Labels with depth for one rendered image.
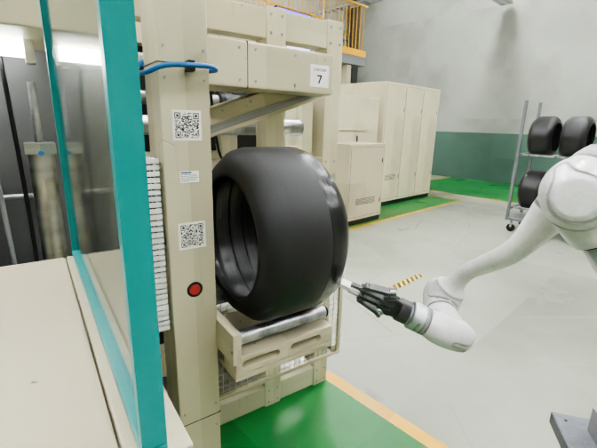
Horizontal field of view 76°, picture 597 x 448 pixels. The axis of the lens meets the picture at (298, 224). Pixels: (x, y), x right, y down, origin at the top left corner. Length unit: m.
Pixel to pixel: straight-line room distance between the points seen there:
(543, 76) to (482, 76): 1.56
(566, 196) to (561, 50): 11.63
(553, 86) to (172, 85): 11.72
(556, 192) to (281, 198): 0.61
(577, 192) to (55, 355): 0.86
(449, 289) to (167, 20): 1.12
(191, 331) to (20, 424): 0.80
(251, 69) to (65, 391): 1.17
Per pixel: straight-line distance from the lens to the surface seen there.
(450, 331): 1.27
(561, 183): 0.88
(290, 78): 1.49
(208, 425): 1.40
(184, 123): 1.03
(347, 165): 5.74
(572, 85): 12.27
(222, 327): 1.17
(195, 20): 1.07
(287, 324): 1.25
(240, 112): 1.54
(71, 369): 0.48
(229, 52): 1.39
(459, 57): 13.37
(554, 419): 1.56
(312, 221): 1.04
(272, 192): 1.02
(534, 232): 1.13
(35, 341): 0.55
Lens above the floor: 1.52
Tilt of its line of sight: 15 degrees down
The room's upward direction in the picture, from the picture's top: 1 degrees clockwise
